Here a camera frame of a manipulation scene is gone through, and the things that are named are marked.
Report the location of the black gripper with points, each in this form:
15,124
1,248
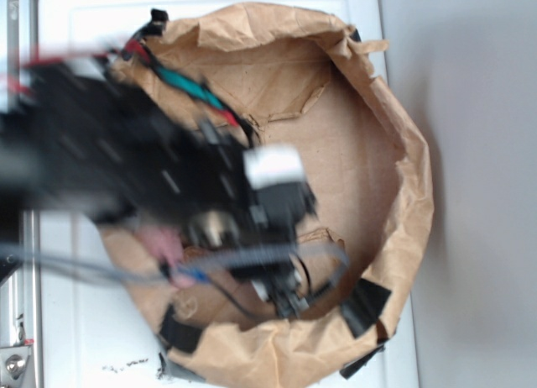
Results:
248,203

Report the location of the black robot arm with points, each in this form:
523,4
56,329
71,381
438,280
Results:
79,140

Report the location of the pink plush bunny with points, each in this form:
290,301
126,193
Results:
165,246

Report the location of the brown paper bag bin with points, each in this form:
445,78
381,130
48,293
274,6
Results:
301,77

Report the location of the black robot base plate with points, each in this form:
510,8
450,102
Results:
8,265

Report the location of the metal frame rail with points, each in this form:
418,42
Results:
22,363

